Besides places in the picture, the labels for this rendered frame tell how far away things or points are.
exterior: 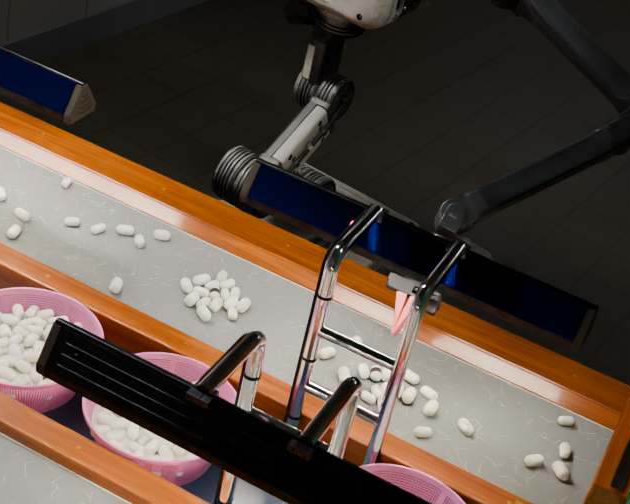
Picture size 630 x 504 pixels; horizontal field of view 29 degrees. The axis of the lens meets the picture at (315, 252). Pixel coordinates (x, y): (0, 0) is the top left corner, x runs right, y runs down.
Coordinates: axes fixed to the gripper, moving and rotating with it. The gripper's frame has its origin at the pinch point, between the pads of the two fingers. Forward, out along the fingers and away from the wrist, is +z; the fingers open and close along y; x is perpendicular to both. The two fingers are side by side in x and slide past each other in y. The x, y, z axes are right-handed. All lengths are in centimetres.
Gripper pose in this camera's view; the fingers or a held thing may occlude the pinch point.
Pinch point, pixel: (394, 331)
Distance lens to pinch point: 220.0
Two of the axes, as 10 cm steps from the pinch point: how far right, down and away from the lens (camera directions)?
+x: 1.2, 3.5, 9.3
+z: -4.6, 8.5, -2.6
